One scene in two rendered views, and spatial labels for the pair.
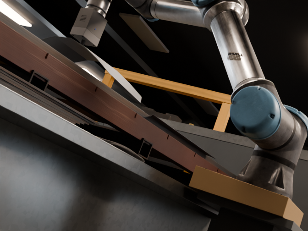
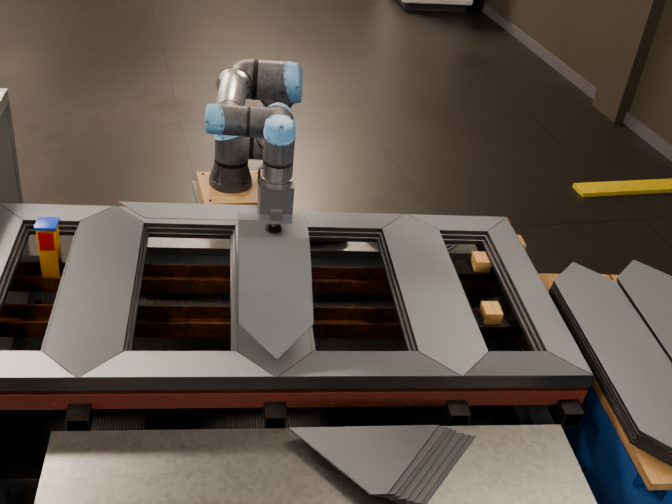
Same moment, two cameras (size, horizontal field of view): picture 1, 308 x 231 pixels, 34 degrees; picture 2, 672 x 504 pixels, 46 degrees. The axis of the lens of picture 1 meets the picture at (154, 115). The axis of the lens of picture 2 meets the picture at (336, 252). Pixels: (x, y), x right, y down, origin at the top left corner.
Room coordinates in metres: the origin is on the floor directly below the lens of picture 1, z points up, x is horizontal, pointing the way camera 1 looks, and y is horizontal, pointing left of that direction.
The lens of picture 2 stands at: (2.86, 1.60, 2.12)
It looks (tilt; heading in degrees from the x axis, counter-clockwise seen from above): 34 degrees down; 222
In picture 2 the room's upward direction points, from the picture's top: 7 degrees clockwise
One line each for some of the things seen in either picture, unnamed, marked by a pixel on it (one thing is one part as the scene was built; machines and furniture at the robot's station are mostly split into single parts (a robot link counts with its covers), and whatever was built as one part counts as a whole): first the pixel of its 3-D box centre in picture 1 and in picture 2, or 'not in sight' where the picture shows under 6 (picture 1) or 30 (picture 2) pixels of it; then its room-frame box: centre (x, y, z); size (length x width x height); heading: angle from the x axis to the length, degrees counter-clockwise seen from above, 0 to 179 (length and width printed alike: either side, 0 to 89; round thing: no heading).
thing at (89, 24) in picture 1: (87, 25); (274, 200); (1.70, 0.33, 1.12); 0.10 x 0.09 x 0.16; 56
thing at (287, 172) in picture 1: (267, 176); (230, 170); (1.31, -0.34, 0.78); 0.15 x 0.15 x 0.10
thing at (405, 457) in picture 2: not in sight; (391, 463); (1.83, 0.92, 0.77); 0.45 x 0.20 x 0.04; 143
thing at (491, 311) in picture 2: not in sight; (490, 312); (1.23, 0.74, 0.79); 0.06 x 0.05 x 0.04; 53
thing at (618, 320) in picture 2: not in sight; (657, 353); (1.03, 1.14, 0.82); 0.80 x 0.40 x 0.06; 53
